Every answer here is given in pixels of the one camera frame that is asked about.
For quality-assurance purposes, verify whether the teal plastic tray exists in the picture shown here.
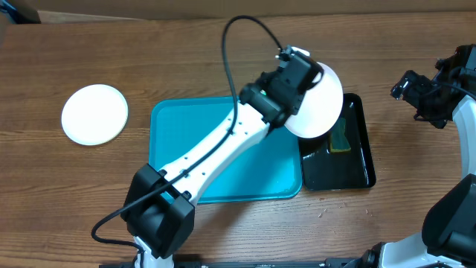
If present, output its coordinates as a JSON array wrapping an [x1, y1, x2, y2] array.
[[149, 97, 303, 204]]

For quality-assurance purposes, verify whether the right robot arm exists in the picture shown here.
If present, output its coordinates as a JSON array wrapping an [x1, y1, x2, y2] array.
[[346, 66, 475, 268]]

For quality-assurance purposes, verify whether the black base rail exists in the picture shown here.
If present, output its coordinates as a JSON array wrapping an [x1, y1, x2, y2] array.
[[98, 255, 373, 268]]

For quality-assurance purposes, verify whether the white plate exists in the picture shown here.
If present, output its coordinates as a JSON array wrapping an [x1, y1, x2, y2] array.
[[285, 62, 344, 138], [61, 84, 129, 146]]

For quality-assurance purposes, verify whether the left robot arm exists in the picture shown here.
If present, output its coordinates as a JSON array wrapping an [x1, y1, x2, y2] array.
[[120, 46, 324, 267]]

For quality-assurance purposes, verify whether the black water tray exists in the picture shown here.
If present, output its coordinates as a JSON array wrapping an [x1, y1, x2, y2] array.
[[298, 93, 376, 191]]

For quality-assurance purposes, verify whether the green yellow sponge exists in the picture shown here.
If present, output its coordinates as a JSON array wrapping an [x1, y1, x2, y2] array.
[[329, 118, 351, 153]]

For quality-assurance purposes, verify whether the dark object top left corner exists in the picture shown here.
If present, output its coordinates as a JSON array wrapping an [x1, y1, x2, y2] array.
[[1, 0, 41, 25]]

